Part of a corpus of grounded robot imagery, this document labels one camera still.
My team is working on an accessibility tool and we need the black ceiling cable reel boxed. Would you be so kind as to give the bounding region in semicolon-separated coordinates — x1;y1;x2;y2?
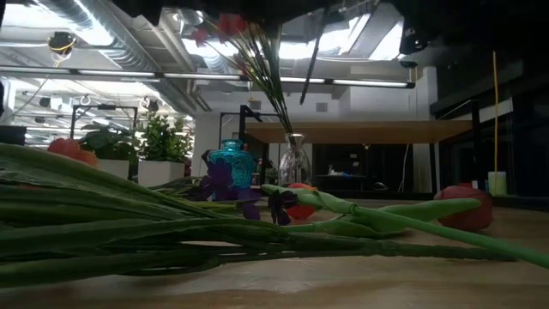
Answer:
46;30;78;56

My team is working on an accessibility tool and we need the teal glass vase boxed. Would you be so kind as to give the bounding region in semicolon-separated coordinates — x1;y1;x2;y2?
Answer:
206;138;258;192

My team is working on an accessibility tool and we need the broad-leaf plant white pot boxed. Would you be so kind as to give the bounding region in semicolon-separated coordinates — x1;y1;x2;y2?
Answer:
79;122;138;180

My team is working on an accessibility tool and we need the red flower bunch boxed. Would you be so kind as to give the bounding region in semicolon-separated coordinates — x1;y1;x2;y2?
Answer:
188;12;301;142

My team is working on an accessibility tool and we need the wooden shelf black frame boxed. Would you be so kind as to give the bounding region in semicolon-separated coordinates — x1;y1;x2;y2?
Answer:
233;100;489;203

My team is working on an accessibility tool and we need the dark computer monitor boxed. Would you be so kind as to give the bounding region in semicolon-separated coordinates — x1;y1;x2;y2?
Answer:
0;124;27;147

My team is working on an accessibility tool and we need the silver ceiling duct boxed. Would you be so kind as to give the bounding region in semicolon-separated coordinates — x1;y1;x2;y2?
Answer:
38;0;211;112

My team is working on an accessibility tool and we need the purple flower bunch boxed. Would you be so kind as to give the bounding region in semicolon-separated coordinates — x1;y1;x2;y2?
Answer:
148;148;300;227

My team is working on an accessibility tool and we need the clear glass vase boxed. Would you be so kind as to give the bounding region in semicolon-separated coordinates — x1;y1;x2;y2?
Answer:
277;131;313;188

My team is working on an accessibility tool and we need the pale green container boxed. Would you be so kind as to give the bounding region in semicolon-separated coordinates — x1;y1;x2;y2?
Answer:
487;171;508;197

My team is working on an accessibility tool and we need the bundle of green flower stems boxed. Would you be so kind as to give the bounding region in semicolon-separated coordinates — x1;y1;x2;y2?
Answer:
0;136;516;289

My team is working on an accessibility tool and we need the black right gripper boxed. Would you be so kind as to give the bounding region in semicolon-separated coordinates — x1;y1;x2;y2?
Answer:
399;23;430;56

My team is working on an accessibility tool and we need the orange tulip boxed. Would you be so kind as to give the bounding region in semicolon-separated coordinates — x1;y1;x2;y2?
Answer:
260;182;549;270

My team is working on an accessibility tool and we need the white hanging cable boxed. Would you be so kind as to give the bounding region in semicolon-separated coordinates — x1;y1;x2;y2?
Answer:
397;143;412;193

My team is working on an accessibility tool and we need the small-leaf plant white pot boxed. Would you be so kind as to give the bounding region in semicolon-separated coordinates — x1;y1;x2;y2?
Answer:
136;112;195;188

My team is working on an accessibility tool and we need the long ceiling light strip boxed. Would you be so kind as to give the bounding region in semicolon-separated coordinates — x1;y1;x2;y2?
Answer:
0;66;416;89

